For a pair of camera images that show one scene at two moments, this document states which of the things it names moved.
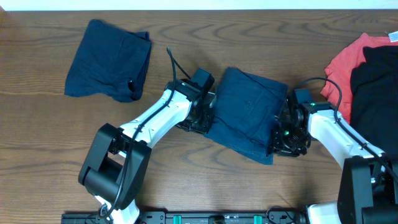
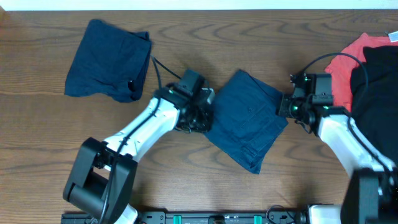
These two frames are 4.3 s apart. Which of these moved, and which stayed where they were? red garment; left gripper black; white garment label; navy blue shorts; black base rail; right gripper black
Moved: right gripper black; navy blue shorts
Stayed: black base rail; red garment; white garment label; left gripper black
